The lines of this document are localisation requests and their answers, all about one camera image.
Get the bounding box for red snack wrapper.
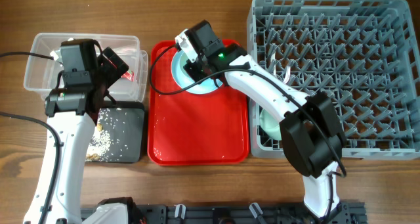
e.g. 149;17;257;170
108;59;134;81

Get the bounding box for light blue plate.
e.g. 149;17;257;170
171;51;223;95

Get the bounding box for white plastic spoon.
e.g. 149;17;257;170
268;53;277;75

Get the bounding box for rice and food scraps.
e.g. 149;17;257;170
86;108;123;162

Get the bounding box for white plastic fork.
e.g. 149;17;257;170
283;66;291;84

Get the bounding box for green bowl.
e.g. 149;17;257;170
259;109;282;141

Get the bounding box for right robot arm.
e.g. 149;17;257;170
176;42;347;222

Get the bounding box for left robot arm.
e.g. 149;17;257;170
24;44;129;223

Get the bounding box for grey dishwasher rack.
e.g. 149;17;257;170
247;0;419;160

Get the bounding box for clear plastic bin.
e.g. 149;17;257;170
24;33;148;102

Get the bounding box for black plastic tray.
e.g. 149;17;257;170
101;101;146;163

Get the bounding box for red plastic tray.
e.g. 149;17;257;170
147;41;249;166

